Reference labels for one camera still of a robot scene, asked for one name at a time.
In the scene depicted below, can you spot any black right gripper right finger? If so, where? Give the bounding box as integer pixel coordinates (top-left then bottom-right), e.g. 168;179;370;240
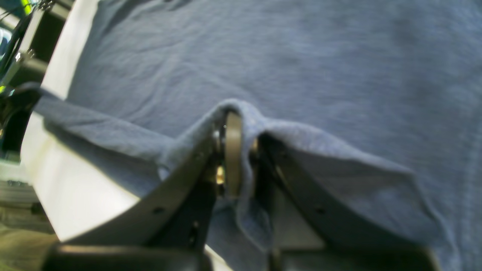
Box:
255;134;441;271

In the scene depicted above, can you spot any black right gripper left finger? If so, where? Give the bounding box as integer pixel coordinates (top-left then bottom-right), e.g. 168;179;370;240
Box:
41;111;243;271

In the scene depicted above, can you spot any dark blue T-shirt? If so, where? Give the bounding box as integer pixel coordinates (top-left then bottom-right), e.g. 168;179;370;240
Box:
35;0;481;271

